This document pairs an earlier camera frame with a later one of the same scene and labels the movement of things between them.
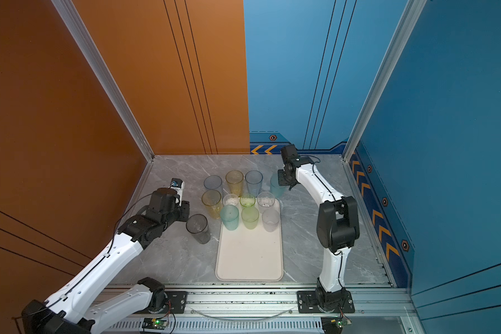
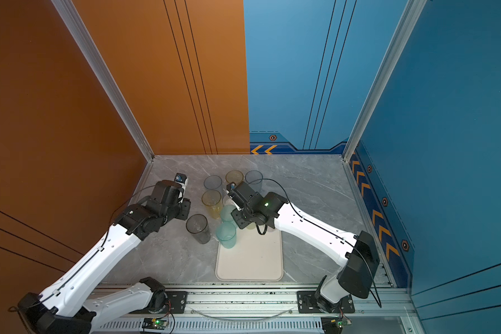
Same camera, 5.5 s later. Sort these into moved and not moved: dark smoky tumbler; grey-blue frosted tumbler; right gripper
Moved: right gripper
Not moved: dark smoky tumbler; grey-blue frosted tumbler
